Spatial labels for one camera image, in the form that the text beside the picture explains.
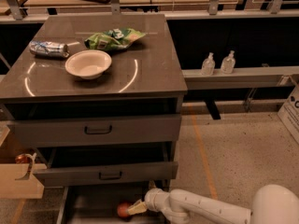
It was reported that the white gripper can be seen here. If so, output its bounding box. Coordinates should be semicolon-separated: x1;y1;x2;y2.
127;188;170;216

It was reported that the red apple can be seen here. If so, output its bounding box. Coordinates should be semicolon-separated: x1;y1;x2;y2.
117;202;132;218

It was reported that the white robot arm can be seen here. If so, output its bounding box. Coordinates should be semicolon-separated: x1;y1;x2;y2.
126;185;299;224

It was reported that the grey middle drawer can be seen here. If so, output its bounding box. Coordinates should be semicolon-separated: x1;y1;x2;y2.
34;161;178;187

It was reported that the grey drawer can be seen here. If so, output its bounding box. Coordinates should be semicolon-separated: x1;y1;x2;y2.
56;182;168;224
34;161;178;187
7;114;181;147

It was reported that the grey bottom drawer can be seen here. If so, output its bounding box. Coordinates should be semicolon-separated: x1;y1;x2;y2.
56;182;168;224

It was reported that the grey drawer cabinet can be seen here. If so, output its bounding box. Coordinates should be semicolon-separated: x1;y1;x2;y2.
0;13;187;224

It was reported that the grey top drawer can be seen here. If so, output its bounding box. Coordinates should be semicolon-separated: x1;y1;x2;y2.
7;114;181;147

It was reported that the red can in box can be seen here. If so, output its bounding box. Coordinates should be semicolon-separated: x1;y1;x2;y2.
15;154;31;164

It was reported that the white paper bowl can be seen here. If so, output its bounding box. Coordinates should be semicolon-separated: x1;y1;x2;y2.
65;49;112;79

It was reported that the left clear sanitizer bottle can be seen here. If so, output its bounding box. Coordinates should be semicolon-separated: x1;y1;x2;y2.
201;52;215;76

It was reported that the clear sanitizer bottle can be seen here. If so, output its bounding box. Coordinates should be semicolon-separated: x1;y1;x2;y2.
221;50;235;74
201;52;215;76

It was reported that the right clear sanitizer bottle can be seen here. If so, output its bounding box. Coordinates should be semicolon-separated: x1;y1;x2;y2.
221;50;235;74

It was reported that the green chip bag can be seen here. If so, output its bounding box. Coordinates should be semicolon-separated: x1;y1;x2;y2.
84;28;146;51

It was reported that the white cardboard sign box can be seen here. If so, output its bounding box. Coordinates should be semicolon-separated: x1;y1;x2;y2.
278;86;299;144

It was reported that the crushed silver blue can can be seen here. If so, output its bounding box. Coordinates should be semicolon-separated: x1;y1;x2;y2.
29;40;69;58

